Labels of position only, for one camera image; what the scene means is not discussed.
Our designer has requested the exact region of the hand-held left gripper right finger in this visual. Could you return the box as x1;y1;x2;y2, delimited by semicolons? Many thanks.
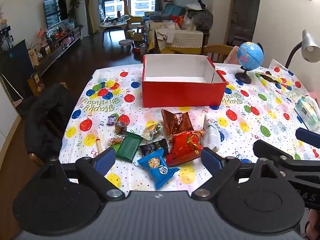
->
191;147;285;202

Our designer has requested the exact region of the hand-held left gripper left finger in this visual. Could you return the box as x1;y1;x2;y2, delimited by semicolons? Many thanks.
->
42;147;125;202

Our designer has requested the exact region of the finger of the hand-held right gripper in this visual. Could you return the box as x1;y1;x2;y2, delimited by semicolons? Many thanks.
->
295;127;320;143
253;139;320;180

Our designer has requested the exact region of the beige sausage stick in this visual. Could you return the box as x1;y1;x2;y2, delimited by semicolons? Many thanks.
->
95;135;103;155

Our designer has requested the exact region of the white snack packet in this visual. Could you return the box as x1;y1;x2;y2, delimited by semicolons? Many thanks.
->
202;114;222;153

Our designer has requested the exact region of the green snack packet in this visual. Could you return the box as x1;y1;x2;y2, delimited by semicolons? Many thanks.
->
115;132;143;162

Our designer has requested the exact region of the red chip bag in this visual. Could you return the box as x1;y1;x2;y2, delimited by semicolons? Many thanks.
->
165;130;205;167

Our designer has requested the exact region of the round dark cake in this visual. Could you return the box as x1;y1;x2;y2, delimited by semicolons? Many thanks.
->
114;121;127;137

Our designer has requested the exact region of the purple candy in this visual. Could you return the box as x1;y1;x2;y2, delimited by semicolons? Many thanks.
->
106;114;119;126

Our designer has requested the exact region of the brown foil cookie packet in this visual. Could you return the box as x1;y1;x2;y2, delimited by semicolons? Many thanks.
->
161;109;194;143

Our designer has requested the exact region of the black snack packet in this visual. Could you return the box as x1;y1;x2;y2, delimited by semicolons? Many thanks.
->
139;138;170;157

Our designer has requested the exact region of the blue cookie packet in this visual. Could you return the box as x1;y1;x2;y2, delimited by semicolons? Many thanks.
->
137;148;180;190

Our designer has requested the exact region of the clear yellow snack packet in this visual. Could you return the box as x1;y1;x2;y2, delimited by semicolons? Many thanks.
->
141;123;164;141

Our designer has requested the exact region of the white cardboard box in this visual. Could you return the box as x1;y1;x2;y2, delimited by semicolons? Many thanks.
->
141;54;227;108

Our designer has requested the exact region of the green white tissue pack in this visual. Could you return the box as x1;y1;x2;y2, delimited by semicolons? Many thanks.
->
294;96;320;130

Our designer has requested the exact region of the balloon print tablecloth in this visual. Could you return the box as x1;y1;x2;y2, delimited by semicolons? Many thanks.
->
59;61;320;198

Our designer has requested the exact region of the dark foil packet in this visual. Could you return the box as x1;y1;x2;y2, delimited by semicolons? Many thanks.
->
255;71;283;84

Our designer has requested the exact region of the grey desk lamp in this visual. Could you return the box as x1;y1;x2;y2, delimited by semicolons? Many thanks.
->
285;29;320;68

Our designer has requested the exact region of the small blue globe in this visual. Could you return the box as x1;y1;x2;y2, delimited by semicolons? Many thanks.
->
234;41;264;84

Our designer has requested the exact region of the brown gift bag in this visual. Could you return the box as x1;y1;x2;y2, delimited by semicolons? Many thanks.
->
27;74;45;97

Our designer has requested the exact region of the pink cloth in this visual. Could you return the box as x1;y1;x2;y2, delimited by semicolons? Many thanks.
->
223;46;240;64

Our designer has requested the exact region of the dark wooden television cabinet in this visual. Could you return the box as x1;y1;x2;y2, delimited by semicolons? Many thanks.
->
32;26;83;77

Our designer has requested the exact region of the round white stool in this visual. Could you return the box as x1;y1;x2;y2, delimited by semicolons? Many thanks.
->
118;39;132;53

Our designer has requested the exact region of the sofa with cream cover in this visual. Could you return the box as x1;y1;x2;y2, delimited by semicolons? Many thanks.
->
144;17;204;55

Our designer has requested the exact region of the pink toy bag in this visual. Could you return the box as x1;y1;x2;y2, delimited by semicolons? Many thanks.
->
62;35;75;47

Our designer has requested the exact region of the beige paper bag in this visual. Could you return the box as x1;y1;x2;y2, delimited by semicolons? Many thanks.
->
27;49;39;67

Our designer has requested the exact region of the black cabinet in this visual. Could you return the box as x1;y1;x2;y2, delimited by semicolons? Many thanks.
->
0;39;34;100

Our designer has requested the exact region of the white coffee table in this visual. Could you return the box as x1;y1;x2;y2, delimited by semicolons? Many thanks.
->
100;15;133;43

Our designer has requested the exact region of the grey clothes pile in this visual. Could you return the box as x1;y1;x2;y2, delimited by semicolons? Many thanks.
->
185;0;214;30

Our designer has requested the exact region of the pink flower bouquet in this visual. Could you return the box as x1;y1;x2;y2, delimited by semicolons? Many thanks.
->
36;27;48;45

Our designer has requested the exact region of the white tower air conditioner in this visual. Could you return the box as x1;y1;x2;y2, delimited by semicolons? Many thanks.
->
75;0;89;37

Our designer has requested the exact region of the teal armchair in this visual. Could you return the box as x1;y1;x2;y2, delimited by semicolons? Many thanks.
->
164;4;187;17

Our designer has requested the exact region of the flat screen television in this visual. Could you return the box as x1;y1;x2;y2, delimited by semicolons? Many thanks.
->
44;0;69;29

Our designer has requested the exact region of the tall green plant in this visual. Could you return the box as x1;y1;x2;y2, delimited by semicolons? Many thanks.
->
69;0;82;18

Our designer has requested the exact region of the black countertop appliance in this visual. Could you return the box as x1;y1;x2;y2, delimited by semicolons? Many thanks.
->
0;26;14;52

